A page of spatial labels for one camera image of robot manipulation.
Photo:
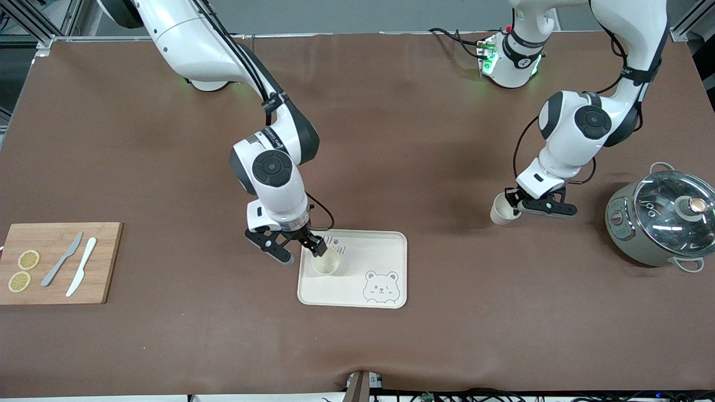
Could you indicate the lemon slice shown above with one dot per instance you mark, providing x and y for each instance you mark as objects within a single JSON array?
[
  {"x": 28, "y": 259},
  {"x": 19, "y": 282}
]

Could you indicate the white plastic knife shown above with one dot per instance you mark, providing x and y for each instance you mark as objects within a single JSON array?
[{"x": 82, "y": 267}]

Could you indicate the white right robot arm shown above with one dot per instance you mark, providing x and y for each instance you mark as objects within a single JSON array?
[{"x": 190, "y": 44}]

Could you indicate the brown table cover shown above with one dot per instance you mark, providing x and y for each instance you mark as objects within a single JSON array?
[{"x": 391, "y": 139}]

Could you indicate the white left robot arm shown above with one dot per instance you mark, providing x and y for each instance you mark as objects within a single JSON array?
[{"x": 575, "y": 139}]

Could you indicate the green cooking pot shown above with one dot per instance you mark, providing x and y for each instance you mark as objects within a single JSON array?
[{"x": 625, "y": 243}]

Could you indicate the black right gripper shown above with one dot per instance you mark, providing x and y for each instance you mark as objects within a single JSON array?
[{"x": 295, "y": 232}]

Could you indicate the glass pot lid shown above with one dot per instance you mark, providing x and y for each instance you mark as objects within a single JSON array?
[{"x": 665, "y": 218}]

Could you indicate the white IKEA cup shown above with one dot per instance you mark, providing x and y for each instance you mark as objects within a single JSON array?
[
  {"x": 327, "y": 267},
  {"x": 501, "y": 215}
]

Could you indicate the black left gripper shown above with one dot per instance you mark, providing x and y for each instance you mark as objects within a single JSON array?
[{"x": 513, "y": 197}]

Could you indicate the metal table clamp bracket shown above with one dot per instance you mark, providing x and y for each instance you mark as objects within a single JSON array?
[{"x": 362, "y": 386}]

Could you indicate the grey plastic knife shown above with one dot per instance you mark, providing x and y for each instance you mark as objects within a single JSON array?
[{"x": 61, "y": 261}]

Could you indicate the bamboo cutting board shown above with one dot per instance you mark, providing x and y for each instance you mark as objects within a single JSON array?
[{"x": 103, "y": 268}]

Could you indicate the cream bear print tray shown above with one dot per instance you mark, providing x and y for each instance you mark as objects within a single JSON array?
[{"x": 357, "y": 290}]

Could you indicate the aluminium frame profile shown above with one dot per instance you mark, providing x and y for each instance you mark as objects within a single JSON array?
[
  {"x": 690, "y": 22},
  {"x": 42, "y": 30}
]

